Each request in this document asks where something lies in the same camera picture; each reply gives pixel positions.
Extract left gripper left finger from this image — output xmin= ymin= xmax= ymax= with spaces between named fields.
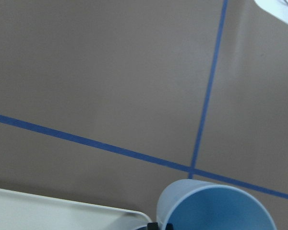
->
xmin=146 ymin=222 xmax=158 ymax=230

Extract light blue cup front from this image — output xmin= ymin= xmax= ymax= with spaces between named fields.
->
xmin=156 ymin=179 xmax=276 ymax=230

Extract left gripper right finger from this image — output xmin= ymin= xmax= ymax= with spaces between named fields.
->
xmin=165 ymin=223 xmax=173 ymax=230

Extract cream plastic tray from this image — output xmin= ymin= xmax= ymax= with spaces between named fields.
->
xmin=0 ymin=189 xmax=151 ymax=230

